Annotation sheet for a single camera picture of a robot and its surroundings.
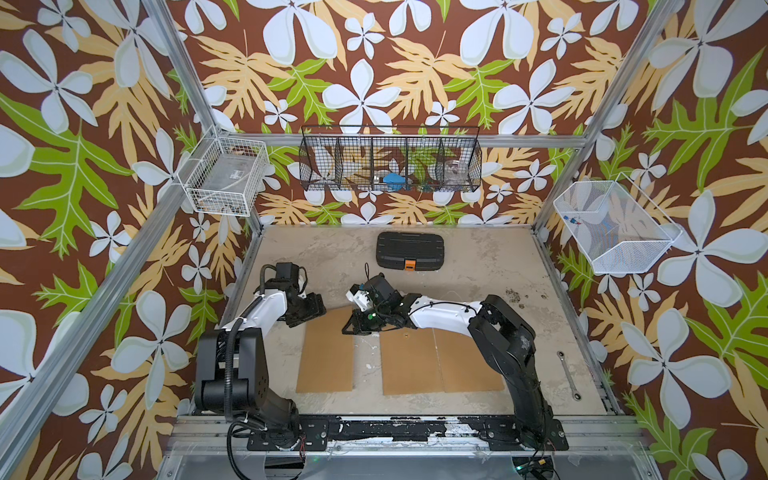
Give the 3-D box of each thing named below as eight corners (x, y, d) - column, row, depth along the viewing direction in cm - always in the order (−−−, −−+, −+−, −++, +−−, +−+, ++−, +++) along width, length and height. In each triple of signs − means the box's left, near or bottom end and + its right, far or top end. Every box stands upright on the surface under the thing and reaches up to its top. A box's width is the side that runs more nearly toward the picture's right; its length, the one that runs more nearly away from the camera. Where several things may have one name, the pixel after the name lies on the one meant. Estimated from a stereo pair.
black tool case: (376, 272, 108) (376, 261, 103) (377, 241, 118) (376, 230, 113) (444, 272, 108) (447, 261, 103) (439, 242, 118) (441, 230, 113)
